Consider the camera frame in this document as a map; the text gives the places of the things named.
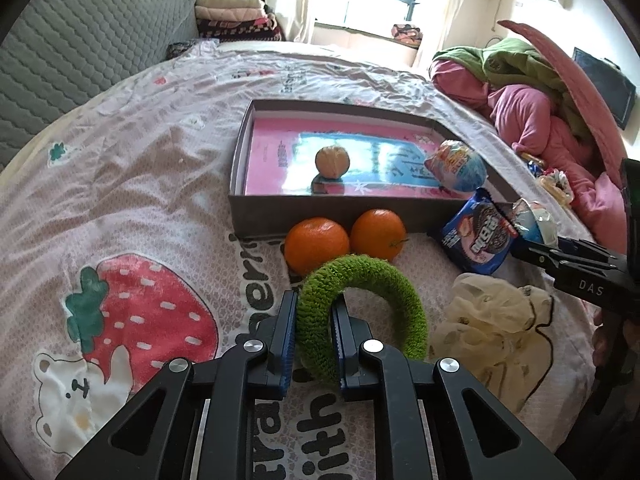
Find dark wall tablet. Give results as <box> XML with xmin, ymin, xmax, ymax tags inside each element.
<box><xmin>573</xmin><ymin>48</ymin><xmax>637</xmax><ymax>130</ymax></box>

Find cream sheer hair scrunchie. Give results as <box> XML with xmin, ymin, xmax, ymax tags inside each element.
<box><xmin>428</xmin><ymin>273</ymin><xmax>554</xmax><ymax>414</ymax></box>

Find grey quilted headboard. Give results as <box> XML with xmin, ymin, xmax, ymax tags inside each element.
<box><xmin>1</xmin><ymin>0</ymin><xmax>198</xmax><ymax>166</ymax></box>

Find green blanket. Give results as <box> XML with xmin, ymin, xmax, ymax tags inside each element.
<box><xmin>432</xmin><ymin>37</ymin><xmax>592</xmax><ymax>141</ymax></box>

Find blue oreo cookie packet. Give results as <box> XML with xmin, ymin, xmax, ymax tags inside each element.
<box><xmin>438</xmin><ymin>188</ymin><xmax>518</xmax><ymax>275</ymax></box>

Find dark shallow cardboard box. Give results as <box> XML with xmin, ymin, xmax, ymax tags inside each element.
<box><xmin>228</xmin><ymin>100</ymin><xmax>518</xmax><ymax>238</ymax></box>

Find pink floral bag on sill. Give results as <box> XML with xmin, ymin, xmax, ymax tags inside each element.
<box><xmin>392</xmin><ymin>23</ymin><xmax>423</xmax><ymax>48</ymax></box>

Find snack packets pile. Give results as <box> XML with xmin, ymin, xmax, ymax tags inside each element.
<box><xmin>520</xmin><ymin>153</ymin><xmax>575</xmax><ymax>207</ymax></box>

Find tan walnut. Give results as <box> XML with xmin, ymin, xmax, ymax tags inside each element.
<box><xmin>314</xmin><ymin>145</ymin><xmax>350</xmax><ymax>180</ymax></box>

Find white blue surprise egg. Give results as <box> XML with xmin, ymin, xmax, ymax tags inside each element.
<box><xmin>510</xmin><ymin>198</ymin><xmax>559</xmax><ymax>247</ymax></box>

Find orange tangerine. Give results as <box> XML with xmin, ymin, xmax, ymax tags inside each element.
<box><xmin>349</xmin><ymin>209</ymin><xmax>408</xmax><ymax>261</ymax></box>
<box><xmin>284</xmin><ymin>217</ymin><xmax>350</xmax><ymax>276</ymax></box>

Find blue surprise egg toy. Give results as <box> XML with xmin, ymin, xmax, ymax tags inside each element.
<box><xmin>425</xmin><ymin>140</ymin><xmax>488</xmax><ymax>193</ymax></box>

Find pink strawberry print bedsheet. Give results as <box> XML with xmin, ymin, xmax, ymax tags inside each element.
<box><xmin>0</xmin><ymin>39</ymin><xmax>601</xmax><ymax>480</ymax></box>

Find pink bundled duvet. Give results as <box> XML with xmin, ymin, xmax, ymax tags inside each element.
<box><xmin>429</xmin><ymin>56</ymin><xmax>632</xmax><ymax>256</ymax></box>

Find stack of folded blankets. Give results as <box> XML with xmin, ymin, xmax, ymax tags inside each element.
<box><xmin>194</xmin><ymin>0</ymin><xmax>285</xmax><ymax>42</ymax></box>

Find green knitted hair scrunchie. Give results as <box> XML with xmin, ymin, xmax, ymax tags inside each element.
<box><xmin>295</xmin><ymin>255</ymin><xmax>428</xmax><ymax>388</ymax></box>

